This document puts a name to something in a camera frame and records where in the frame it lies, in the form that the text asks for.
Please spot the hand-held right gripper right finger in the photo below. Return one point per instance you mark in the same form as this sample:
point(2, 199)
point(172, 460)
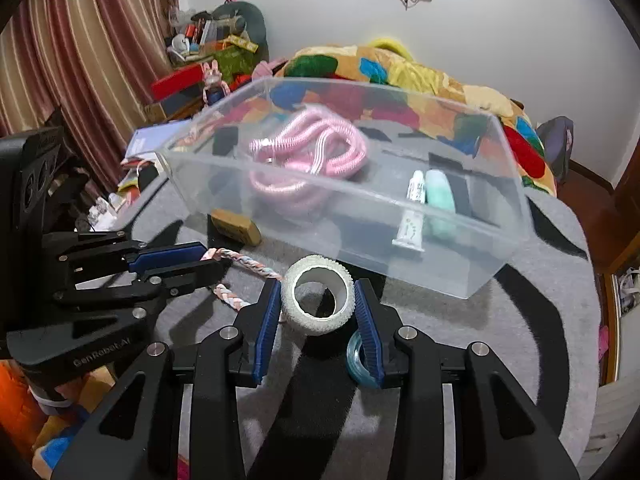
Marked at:
point(369, 332)

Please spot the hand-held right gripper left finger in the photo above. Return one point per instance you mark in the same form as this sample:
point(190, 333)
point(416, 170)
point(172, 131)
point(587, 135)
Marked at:
point(266, 332)

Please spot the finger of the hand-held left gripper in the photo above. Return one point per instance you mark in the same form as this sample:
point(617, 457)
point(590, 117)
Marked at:
point(165, 256)
point(192, 277)

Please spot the white tape roll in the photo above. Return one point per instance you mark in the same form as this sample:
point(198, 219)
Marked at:
point(300, 317)

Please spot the clear plastic storage box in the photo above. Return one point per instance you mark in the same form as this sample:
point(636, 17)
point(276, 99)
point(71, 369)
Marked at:
point(350, 230)

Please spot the small blue tape roll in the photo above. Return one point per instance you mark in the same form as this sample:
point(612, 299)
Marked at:
point(354, 360)

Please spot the brown rectangular block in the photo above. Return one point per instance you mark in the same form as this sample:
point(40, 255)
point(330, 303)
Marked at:
point(235, 226)

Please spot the white tube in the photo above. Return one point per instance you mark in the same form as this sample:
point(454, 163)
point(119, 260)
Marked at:
point(411, 225)

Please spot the pale blue notebook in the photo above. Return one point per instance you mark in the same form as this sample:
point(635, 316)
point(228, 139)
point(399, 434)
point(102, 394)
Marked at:
point(150, 140)

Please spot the orange and blue cloth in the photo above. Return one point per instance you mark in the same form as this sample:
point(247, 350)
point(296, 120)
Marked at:
point(20, 410)

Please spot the mint green tube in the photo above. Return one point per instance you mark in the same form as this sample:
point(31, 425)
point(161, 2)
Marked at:
point(440, 195)

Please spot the red flat box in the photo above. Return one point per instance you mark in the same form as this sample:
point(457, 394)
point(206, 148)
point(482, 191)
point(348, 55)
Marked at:
point(177, 80)

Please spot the pink bunny toy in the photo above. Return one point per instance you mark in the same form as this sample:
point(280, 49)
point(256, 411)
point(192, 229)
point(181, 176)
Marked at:
point(214, 77)

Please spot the green and yellow box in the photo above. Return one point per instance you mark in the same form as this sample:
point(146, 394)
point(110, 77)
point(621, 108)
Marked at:
point(230, 52)

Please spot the striped red curtain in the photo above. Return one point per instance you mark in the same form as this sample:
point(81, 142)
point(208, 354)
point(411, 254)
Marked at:
point(75, 50)

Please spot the dark grey backpack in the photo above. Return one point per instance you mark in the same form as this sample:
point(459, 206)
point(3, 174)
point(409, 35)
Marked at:
point(557, 145)

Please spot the colourful printed blanket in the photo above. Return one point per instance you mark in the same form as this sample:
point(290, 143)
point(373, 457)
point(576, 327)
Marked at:
point(425, 72)

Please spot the wooden cabinet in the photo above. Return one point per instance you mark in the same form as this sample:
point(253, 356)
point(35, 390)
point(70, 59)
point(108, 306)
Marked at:
point(620, 220)

